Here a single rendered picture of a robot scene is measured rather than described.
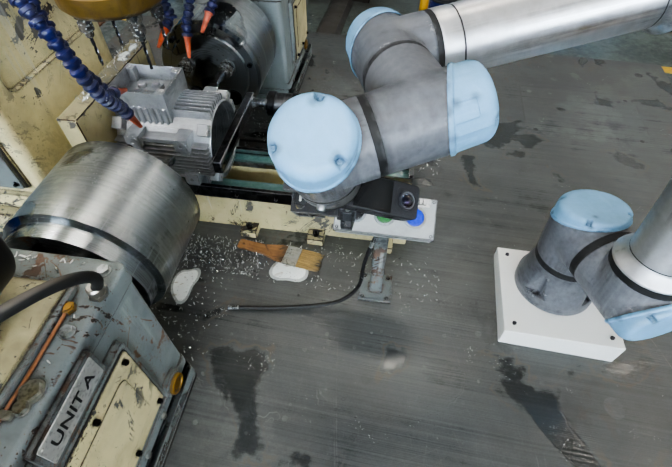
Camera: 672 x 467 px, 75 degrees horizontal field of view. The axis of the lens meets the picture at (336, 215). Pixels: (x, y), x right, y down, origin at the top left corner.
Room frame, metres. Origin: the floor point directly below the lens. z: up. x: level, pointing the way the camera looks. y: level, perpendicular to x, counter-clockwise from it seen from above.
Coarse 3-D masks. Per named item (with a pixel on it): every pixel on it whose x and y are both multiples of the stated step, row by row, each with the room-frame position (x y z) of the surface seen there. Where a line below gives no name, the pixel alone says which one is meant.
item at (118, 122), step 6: (222, 90) 0.81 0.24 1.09; (228, 96) 0.82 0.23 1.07; (114, 120) 0.71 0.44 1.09; (120, 120) 0.71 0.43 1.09; (114, 126) 0.71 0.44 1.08; (120, 126) 0.71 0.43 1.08; (126, 126) 0.72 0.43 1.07; (198, 126) 0.69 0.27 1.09; (204, 126) 0.69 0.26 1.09; (210, 126) 0.70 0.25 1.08; (198, 132) 0.68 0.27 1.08; (204, 132) 0.68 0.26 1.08; (210, 132) 0.70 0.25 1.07; (216, 174) 0.69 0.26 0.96; (222, 174) 0.70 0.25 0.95; (210, 180) 0.68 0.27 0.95; (216, 180) 0.68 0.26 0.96; (222, 180) 0.69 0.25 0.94
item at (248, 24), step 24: (240, 0) 1.11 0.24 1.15; (192, 24) 0.98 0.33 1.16; (216, 24) 0.98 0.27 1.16; (240, 24) 1.02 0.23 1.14; (264, 24) 1.10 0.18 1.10; (192, 48) 0.98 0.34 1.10; (216, 48) 0.97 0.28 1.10; (240, 48) 0.96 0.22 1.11; (264, 48) 1.03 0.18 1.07; (192, 72) 0.98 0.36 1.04; (216, 72) 0.97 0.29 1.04; (240, 72) 0.96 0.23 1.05; (264, 72) 1.00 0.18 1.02; (240, 96) 0.96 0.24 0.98
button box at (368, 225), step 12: (420, 204) 0.49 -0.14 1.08; (432, 204) 0.49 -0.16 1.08; (372, 216) 0.48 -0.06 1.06; (432, 216) 0.48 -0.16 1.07; (336, 228) 0.47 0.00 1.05; (360, 228) 0.47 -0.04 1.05; (372, 228) 0.46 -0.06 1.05; (384, 228) 0.46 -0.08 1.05; (396, 228) 0.46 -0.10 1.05; (408, 228) 0.46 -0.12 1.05; (420, 228) 0.46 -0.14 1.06; (432, 228) 0.46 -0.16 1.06; (420, 240) 0.46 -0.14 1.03; (432, 240) 0.44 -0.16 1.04
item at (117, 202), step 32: (64, 160) 0.52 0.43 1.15; (96, 160) 0.51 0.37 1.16; (128, 160) 0.52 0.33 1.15; (160, 160) 0.55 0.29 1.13; (32, 192) 0.46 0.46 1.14; (64, 192) 0.44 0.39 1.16; (96, 192) 0.44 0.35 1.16; (128, 192) 0.46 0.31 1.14; (160, 192) 0.49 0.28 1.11; (192, 192) 0.53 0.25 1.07; (32, 224) 0.39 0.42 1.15; (64, 224) 0.39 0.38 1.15; (96, 224) 0.39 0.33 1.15; (128, 224) 0.41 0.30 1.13; (160, 224) 0.44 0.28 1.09; (192, 224) 0.50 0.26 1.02; (96, 256) 0.35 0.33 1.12; (128, 256) 0.37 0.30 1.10; (160, 256) 0.40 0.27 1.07; (160, 288) 0.38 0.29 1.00
